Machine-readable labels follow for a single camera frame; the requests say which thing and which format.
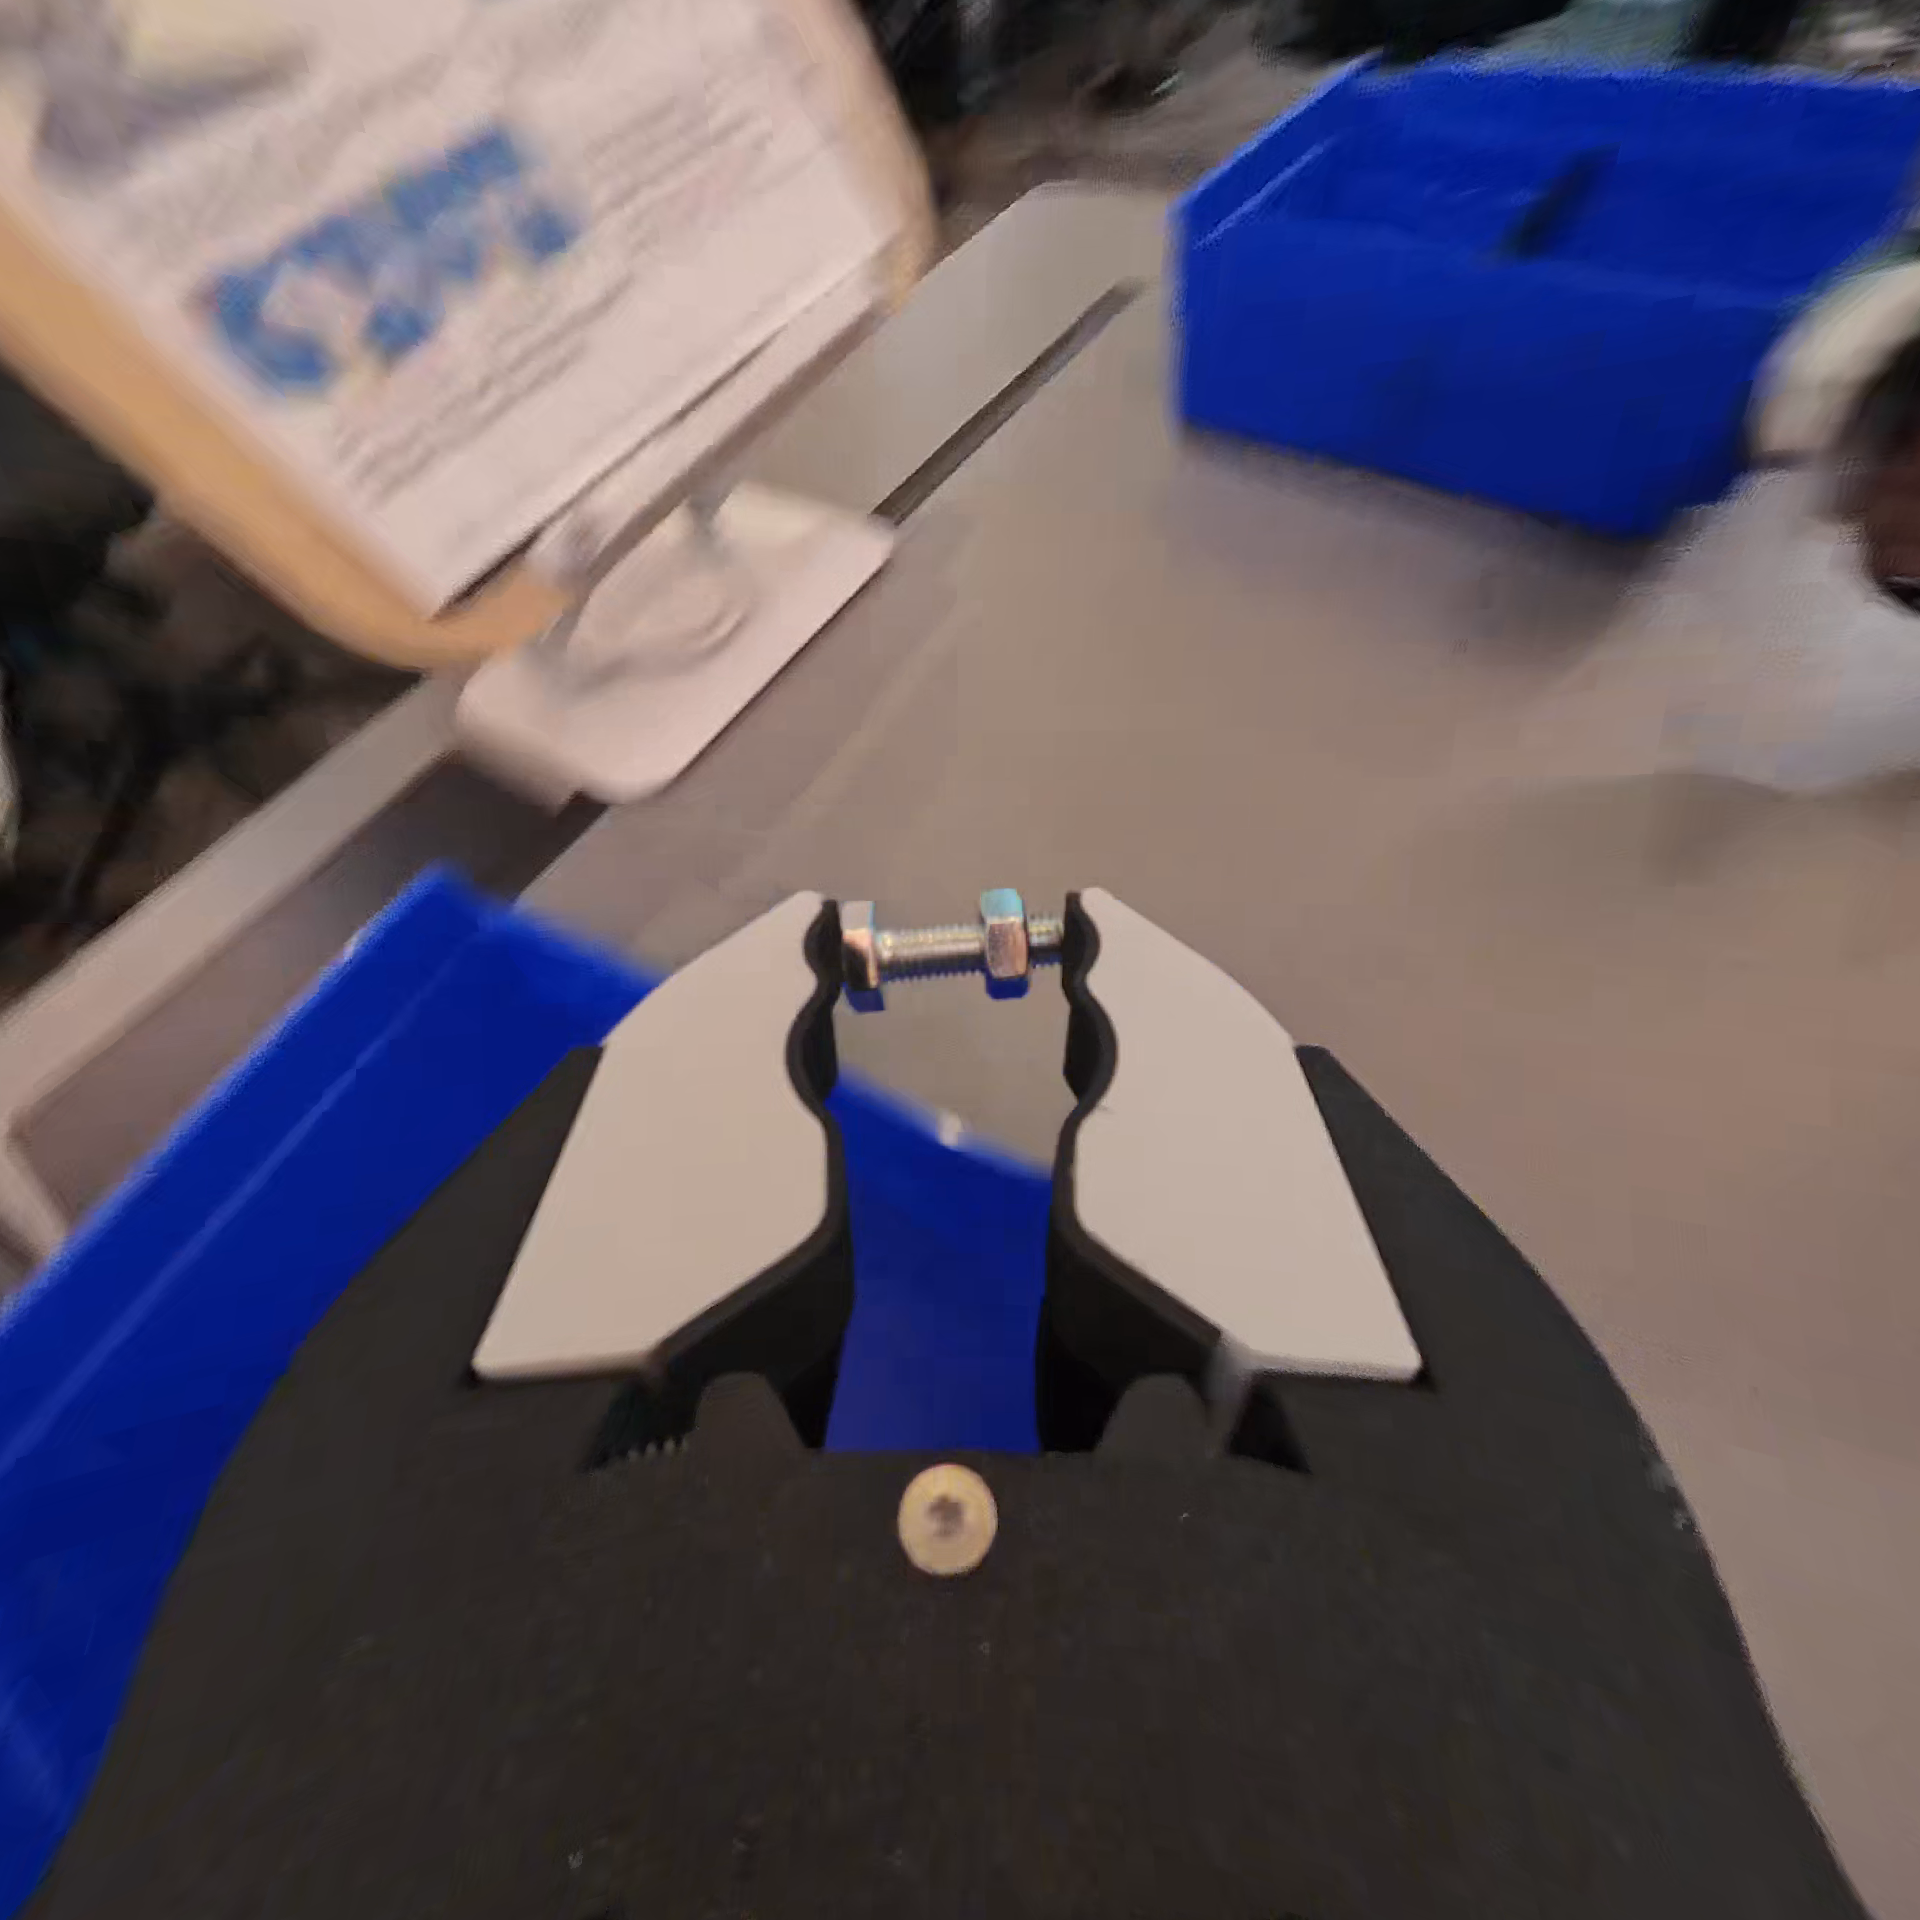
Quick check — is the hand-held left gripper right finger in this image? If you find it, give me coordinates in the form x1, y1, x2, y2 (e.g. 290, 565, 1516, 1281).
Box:
1038, 884, 1423, 1449

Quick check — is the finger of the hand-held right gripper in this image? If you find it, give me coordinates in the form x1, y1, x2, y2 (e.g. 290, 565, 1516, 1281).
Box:
1750, 269, 1920, 465

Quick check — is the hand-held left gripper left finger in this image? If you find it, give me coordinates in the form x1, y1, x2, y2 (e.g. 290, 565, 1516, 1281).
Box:
471, 886, 854, 1449

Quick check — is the blue plastic bin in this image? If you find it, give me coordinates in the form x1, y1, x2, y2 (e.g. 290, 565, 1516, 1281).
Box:
1170, 53, 1920, 540
0, 866, 1055, 1907

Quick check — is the silver hex bolt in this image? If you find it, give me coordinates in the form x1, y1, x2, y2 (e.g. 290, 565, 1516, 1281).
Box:
836, 895, 1069, 1011

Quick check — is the white board stand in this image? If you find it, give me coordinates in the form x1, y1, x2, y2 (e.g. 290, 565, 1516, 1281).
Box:
455, 269, 899, 804

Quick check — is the wooden display board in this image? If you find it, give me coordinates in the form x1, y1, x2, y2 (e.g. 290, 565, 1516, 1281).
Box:
0, 0, 945, 670

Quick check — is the printed instruction sheet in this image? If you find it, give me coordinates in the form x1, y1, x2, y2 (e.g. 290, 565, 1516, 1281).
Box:
0, 0, 903, 607

